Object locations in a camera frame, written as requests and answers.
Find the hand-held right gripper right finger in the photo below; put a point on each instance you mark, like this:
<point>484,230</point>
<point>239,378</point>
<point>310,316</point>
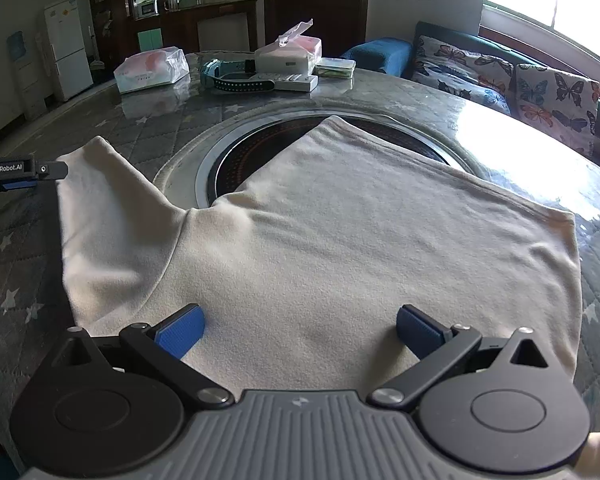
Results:
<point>420,332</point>

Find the white cardboard box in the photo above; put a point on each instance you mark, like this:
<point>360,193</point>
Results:
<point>287,60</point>

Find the dark teal sofa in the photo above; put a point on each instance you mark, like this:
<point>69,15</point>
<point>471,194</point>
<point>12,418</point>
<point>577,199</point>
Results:
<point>450,35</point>

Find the large butterfly print pillow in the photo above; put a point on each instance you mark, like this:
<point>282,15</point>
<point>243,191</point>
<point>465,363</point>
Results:
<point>555,105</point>

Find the white and pink tissue pack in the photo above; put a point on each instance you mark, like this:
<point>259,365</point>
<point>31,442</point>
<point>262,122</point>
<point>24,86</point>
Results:
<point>150,70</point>

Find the white narrow floor cabinet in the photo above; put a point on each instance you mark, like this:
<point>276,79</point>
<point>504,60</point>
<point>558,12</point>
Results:
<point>27,80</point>

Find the white microwave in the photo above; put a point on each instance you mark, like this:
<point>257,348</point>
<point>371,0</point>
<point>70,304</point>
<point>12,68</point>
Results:
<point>149,8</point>

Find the flat white box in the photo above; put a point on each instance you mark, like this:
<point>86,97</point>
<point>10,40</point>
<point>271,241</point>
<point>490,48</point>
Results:
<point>295,82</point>

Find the round built-in induction cooker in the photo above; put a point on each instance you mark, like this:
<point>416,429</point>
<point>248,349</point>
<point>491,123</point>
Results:
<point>260,155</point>

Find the clear container with green contents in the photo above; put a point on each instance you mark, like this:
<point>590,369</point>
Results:
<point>336,67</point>

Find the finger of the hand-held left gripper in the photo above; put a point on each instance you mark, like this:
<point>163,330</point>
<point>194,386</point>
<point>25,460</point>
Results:
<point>52,170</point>
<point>20,185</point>

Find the teal and black device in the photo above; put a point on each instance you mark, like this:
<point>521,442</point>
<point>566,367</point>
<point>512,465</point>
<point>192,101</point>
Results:
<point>230,77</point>

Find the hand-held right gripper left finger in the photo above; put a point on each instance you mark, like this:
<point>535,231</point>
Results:
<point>180,332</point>

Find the dark wooden door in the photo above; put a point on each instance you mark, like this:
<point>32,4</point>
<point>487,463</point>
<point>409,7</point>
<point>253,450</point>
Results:
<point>280,15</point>

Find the white refrigerator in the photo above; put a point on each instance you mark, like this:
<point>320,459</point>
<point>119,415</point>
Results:
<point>67,50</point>

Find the dark wooden cabinet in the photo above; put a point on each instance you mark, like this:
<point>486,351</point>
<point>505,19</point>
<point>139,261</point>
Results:
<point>180,27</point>

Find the cream long-sleeve shirt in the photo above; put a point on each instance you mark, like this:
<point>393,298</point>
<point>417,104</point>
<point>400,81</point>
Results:
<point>330,260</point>

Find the window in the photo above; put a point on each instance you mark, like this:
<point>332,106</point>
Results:
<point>555,0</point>

